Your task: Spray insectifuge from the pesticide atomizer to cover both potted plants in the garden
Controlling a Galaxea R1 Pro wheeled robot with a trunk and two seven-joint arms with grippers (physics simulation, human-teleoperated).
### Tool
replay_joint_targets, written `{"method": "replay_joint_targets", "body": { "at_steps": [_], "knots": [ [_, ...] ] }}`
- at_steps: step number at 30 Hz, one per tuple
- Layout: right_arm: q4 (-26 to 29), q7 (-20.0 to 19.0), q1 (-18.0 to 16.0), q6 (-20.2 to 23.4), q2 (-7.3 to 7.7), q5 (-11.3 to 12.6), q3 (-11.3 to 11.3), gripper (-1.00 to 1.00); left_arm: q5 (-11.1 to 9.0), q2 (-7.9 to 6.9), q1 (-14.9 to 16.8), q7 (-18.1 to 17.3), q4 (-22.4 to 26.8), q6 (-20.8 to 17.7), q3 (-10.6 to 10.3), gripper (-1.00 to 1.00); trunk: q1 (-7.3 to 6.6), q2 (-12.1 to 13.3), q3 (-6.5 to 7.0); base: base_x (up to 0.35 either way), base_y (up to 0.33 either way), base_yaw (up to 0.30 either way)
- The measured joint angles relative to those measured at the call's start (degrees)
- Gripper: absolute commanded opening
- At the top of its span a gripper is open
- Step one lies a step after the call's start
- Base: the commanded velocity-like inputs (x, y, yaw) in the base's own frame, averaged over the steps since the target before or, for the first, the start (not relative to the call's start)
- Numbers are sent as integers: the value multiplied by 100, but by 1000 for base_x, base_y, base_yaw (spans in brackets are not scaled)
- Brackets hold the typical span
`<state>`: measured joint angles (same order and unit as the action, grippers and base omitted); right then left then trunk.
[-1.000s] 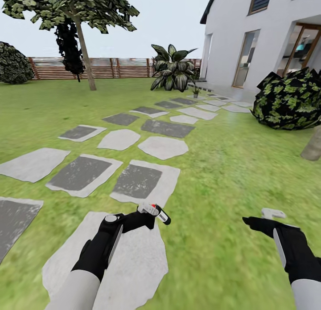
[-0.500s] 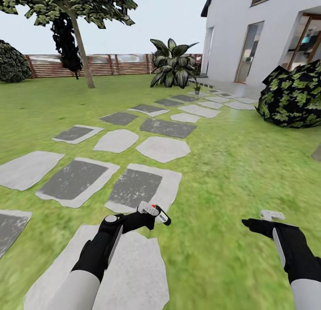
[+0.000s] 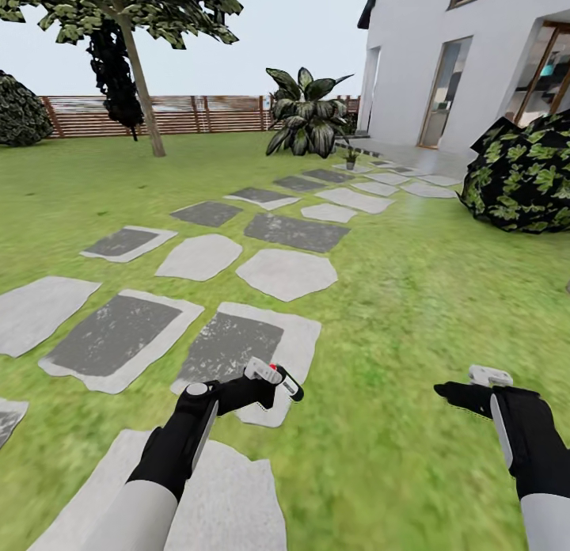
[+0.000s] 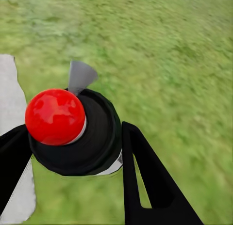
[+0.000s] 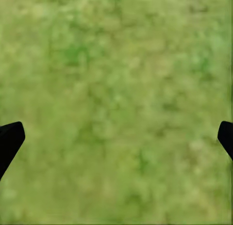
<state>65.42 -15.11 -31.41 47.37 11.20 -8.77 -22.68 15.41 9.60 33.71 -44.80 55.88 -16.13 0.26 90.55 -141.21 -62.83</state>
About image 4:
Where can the insectifuge atomizer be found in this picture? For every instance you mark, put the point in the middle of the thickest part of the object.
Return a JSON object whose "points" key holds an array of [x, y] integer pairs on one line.
{"points": [[76, 131]]}

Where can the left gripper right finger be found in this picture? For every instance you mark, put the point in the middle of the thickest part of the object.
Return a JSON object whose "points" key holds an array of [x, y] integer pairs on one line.
{"points": [[169, 205]]}

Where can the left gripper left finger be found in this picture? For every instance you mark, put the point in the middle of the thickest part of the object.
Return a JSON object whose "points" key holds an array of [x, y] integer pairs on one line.
{"points": [[15, 152]]}

